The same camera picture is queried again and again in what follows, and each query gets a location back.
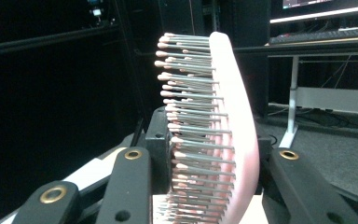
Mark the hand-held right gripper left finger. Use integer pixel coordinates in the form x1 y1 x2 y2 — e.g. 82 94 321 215
144 105 173 194

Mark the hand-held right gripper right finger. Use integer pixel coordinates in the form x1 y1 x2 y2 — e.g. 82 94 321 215
255 120 274 194

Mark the pink hairbrush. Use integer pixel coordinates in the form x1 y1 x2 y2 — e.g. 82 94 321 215
153 31 261 224

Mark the black keyboard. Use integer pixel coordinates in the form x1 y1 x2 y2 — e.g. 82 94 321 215
268 28 358 45

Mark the computer monitor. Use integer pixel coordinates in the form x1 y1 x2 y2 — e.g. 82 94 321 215
269 0 358 25

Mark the white metal desk frame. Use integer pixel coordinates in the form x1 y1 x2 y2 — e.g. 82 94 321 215
279 50 358 149

